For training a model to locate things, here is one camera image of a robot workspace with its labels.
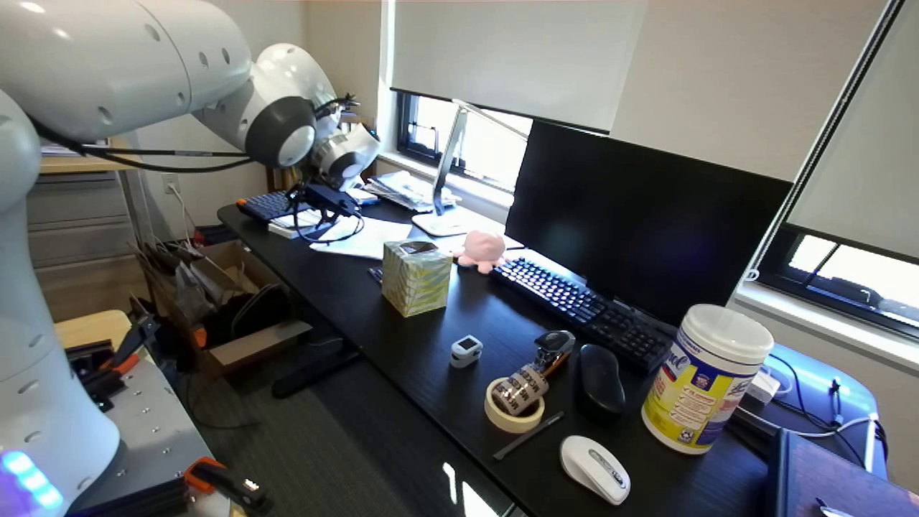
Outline orange black clamp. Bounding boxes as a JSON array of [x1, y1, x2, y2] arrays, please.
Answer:
[[185, 457, 278, 511]]

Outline grey robot table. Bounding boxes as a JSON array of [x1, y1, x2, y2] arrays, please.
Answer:
[[54, 323, 219, 517]]

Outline cardboard box with tools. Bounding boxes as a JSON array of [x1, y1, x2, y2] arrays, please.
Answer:
[[140, 239, 313, 374]]

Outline black keyboard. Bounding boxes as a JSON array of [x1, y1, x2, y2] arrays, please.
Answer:
[[492, 254, 679, 375]]

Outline white roller blind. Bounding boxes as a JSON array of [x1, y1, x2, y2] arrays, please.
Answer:
[[613, 0, 896, 184], [389, 0, 652, 135]]

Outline cream masking tape roll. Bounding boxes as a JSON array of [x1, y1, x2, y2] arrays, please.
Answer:
[[484, 374, 550, 435]]

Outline green tissue box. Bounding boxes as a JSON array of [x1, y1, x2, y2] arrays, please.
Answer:
[[380, 239, 455, 322]]

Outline white paper sheet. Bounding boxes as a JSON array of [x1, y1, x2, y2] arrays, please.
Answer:
[[310, 216, 413, 263]]

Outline white wipes canister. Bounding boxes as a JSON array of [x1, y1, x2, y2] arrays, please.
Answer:
[[642, 302, 776, 457]]

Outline blue plastic bin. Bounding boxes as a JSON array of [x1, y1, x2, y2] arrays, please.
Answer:
[[764, 341, 883, 453]]

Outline wooden block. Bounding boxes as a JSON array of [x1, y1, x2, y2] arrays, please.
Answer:
[[54, 308, 135, 354]]

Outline black pen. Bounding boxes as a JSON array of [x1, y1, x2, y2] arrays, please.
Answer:
[[492, 411, 570, 461]]

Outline black computer mouse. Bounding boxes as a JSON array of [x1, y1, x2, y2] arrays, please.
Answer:
[[573, 341, 630, 418]]

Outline striped paper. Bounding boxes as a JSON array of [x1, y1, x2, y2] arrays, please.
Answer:
[[360, 168, 440, 216]]

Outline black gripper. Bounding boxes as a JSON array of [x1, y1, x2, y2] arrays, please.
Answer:
[[287, 178, 369, 246]]

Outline white computer mouse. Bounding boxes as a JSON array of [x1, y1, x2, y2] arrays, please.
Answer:
[[557, 434, 634, 507]]

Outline dark blue flat case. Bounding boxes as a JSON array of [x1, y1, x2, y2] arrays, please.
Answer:
[[768, 427, 919, 517]]

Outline white desk lamp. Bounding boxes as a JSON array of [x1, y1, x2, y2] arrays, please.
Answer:
[[410, 96, 535, 241]]

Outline printed clear tape roll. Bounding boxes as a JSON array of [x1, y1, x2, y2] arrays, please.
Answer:
[[496, 361, 552, 417]]

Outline orange utility tool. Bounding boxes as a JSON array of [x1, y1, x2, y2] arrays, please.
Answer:
[[535, 354, 570, 382]]

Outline pink octopus plush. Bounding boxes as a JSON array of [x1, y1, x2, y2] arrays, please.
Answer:
[[458, 226, 509, 275]]

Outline grey drawer cabinet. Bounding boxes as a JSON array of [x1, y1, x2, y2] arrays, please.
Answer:
[[25, 168, 148, 318]]

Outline stack of paper booklets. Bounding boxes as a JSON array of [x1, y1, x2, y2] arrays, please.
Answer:
[[237, 185, 305, 241]]

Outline black monitor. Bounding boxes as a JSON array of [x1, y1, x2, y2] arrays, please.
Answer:
[[502, 118, 794, 328]]

